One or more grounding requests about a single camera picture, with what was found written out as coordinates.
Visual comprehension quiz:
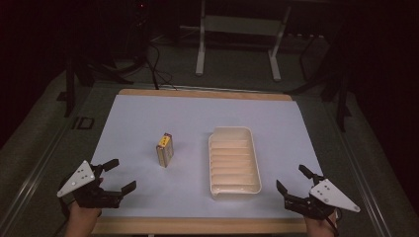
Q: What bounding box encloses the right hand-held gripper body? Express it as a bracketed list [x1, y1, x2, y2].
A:
[284, 178, 362, 221]

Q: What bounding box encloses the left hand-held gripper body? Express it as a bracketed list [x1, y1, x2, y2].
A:
[56, 160, 123, 209]

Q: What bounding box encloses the yellow soap box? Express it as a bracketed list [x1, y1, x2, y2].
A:
[155, 132, 175, 169]

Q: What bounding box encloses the cream plastic soap dish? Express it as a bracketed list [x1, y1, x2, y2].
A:
[208, 126, 263, 200]

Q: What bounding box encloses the person's right hand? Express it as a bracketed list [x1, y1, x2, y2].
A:
[303, 210, 340, 237]

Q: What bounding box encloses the person's left hand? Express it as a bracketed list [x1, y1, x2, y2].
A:
[62, 177, 104, 237]

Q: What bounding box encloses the black floor socket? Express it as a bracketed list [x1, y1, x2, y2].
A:
[72, 116, 96, 130]

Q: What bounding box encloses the black tripod stand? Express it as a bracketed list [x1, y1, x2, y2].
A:
[286, 33, 352, 132]
[57, 19, 149, 119]

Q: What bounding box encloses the white metal stand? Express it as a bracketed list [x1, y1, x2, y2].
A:
[195, 0, 293, 82]

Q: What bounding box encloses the black cable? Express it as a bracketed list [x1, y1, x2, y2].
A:
[323, 210, 342, 237]
[137, 6, 179, 91]

